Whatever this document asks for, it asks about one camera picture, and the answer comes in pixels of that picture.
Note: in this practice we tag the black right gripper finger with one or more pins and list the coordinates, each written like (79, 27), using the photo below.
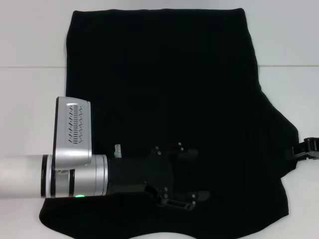
(296, 153)

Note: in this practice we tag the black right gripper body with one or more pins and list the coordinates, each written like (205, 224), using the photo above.
(312, 148)

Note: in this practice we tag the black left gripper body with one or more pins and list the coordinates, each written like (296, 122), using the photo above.
(139, 174)

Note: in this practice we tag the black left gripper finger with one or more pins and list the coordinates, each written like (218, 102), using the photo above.
(199, 196)
(188, 153)

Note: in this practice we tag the black shirt with FREE print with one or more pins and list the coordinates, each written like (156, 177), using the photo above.
(159, 74)

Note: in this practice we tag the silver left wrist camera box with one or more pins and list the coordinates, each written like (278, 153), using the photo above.
(72, 129)

